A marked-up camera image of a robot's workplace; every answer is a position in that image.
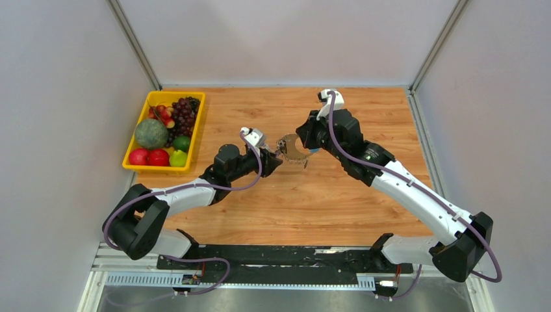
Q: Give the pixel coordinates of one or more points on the small red fruits cluster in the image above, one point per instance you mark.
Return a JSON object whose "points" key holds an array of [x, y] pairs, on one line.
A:
{"points": [[163, 114]]}

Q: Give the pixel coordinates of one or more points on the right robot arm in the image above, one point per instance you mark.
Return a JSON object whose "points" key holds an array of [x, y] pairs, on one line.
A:
{"points": [[459, 239]]}

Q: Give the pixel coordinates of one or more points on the red apple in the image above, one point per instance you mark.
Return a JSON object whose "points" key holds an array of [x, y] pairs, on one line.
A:
{"points": [[139, 157], [158, 157]]}

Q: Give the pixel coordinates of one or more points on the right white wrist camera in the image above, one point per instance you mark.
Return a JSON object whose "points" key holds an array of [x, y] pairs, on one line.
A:
{"points": [[331, 100]]}

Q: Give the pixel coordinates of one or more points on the red apple right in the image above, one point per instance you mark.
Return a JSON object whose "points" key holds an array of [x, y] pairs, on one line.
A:
{"points": [[158, 157]]}

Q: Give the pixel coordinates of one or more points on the green lime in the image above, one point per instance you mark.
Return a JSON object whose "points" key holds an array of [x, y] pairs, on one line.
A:
{"points": [[182, 143]]}

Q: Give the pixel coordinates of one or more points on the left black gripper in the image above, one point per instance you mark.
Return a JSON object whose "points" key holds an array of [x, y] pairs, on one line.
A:
{"points": [[269, 163]]}

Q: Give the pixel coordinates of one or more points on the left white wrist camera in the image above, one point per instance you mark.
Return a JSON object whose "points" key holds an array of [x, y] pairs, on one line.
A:
{"points": [[253, 137]]}

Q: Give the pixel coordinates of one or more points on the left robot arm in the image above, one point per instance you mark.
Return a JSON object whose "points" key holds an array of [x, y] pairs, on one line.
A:
{"points": [[136, 225]]}

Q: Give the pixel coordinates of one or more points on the yellow plastic fruit tray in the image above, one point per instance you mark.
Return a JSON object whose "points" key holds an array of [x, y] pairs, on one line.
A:
{"points": [[167, 98]]}

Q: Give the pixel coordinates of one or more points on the silver crescent key organizer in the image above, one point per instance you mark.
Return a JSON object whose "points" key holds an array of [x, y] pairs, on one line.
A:
{"points": [[288, 149]]}

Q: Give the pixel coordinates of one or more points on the green melon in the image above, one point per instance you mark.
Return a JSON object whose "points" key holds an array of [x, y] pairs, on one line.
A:
{"points": [[151, 134]]}

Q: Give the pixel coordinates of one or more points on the red apple left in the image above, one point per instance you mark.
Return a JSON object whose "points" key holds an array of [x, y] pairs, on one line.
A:
{"points": [[139, 157]]}

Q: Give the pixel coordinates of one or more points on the dark purple grape bunch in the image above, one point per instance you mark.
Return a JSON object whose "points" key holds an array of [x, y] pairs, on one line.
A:
{"points": [[182, 119]]}

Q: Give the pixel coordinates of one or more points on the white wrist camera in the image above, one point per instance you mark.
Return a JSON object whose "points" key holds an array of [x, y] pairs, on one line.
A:
{"points": [[253, 137], [331, 100]]}

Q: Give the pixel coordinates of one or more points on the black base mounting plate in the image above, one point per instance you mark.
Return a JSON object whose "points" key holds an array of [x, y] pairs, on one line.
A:
{"points": [[291, 265]]}

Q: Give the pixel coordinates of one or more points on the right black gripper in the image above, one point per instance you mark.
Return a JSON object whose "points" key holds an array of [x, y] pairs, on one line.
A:
{"points": [[305, 132]]}

